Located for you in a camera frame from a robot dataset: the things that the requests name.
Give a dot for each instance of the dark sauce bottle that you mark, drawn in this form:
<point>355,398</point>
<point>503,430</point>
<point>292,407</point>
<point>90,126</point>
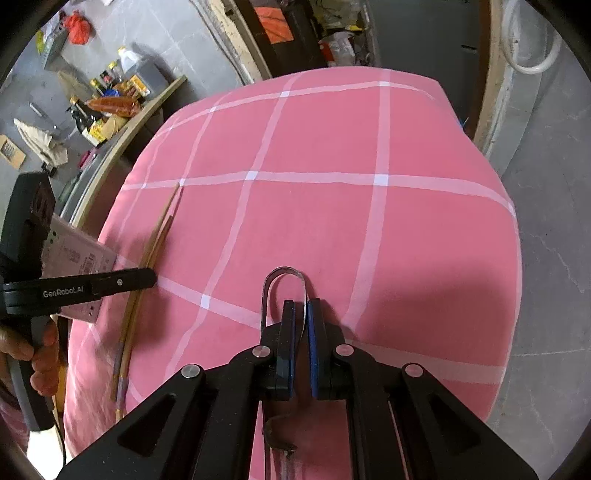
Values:
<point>83,115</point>
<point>99,131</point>
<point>96,86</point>
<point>114,71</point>
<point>105,77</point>

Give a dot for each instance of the metal spoon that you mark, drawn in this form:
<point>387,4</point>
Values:
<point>277,270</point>

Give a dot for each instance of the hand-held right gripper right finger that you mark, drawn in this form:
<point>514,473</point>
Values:
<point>316,341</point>

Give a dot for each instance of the orange bag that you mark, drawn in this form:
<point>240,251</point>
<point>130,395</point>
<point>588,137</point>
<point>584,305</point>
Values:
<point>274,25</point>

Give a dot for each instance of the red snack packet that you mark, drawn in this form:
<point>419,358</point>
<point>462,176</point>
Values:
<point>113,105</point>

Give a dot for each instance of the person's pink garment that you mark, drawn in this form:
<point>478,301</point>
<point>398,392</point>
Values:
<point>9,415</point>

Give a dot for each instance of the beige cloth rag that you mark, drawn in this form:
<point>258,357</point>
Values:
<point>41,141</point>

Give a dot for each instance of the person's left hand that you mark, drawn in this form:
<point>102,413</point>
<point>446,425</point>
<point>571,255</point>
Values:
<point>46,360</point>

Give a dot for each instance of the pink checked tablecloth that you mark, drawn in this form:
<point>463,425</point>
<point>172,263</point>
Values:
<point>323,138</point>

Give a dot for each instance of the wooden chopstick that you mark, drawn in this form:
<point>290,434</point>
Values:
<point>171,199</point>
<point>165,230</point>

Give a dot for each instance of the large dark vinegar jug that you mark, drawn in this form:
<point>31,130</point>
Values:
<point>143,69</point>

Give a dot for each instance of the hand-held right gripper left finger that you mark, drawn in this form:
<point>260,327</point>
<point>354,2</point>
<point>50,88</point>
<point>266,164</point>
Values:
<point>288,341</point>

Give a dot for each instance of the perforated metal utensil holder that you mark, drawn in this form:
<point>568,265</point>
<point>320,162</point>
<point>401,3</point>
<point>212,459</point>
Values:
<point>78,251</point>

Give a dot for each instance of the brown paper bag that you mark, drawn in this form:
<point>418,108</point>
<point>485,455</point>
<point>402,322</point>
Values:
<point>117,125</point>

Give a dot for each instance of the brown cardboard piece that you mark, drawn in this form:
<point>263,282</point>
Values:
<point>11,154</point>

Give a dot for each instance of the red hanging cloth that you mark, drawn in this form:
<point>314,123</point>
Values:
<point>77,27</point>

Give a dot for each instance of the grey refrigerator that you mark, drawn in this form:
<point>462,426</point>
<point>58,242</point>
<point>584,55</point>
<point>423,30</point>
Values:
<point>425,37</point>

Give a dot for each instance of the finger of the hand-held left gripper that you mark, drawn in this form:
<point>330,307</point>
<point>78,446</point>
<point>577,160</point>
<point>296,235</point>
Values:
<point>124,281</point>

